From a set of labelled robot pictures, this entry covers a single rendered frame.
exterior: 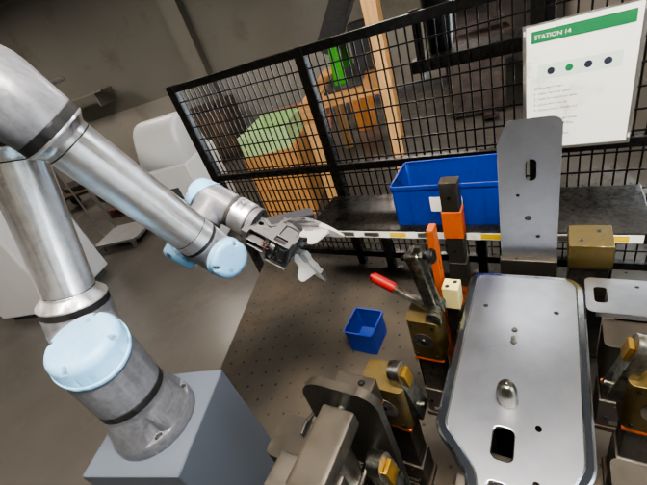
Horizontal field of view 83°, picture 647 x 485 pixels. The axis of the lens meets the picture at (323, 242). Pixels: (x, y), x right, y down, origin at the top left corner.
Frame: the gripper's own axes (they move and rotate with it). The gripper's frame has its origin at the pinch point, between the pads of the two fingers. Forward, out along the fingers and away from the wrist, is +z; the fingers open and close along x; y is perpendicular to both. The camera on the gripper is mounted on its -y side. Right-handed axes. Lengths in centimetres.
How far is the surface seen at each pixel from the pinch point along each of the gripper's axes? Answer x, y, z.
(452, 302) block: -2.1, -6.2, 26.4
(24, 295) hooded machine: -273, -25, -257
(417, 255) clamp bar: 11.3, 0.1, 13.9
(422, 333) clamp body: -5.1, 2.9, 23.1
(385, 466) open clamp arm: 2.8, 32.6, 22.0
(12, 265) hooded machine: -236, -31, -261
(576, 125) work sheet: 25, -54, 36
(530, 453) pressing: 4.6, 20.6, 41.4
